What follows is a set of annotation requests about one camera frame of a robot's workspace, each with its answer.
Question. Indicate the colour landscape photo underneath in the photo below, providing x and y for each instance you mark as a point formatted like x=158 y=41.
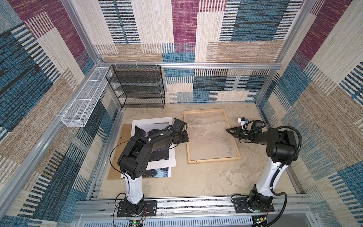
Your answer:
x=158 y=173

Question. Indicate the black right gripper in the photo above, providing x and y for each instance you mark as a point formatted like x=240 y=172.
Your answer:
x=237 y=133

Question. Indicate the aluminium front rail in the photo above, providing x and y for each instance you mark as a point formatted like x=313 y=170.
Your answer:
x=204 y=211

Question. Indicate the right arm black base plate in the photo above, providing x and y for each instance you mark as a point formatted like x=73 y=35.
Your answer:
x=261 y=205

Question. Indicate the black wire mesh shelf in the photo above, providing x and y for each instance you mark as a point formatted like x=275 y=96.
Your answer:
x=137 y=86

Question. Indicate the black white landscape photo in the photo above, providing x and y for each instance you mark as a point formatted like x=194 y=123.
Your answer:
x=163 y=157

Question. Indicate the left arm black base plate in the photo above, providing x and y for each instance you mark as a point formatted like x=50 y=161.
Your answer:
x=128 y=209

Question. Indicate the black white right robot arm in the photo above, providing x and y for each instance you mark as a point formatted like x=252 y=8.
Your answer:
x=283 y=145

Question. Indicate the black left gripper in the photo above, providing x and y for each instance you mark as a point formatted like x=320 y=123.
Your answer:
x=185 y=138

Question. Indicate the light wooden picture frame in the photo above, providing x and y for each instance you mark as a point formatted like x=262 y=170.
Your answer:
x=212 y=160

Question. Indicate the white wire mesh basket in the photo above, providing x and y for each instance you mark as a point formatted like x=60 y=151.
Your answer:
x=80 y=110

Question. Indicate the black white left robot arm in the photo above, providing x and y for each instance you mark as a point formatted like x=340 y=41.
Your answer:
x=135 y=158

